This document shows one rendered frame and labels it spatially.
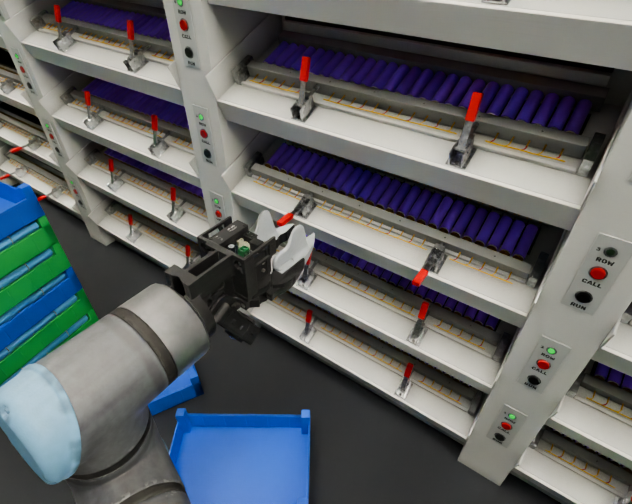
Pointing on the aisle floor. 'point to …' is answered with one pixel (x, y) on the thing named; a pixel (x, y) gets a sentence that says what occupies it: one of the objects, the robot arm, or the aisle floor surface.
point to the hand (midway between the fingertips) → (297, 239)
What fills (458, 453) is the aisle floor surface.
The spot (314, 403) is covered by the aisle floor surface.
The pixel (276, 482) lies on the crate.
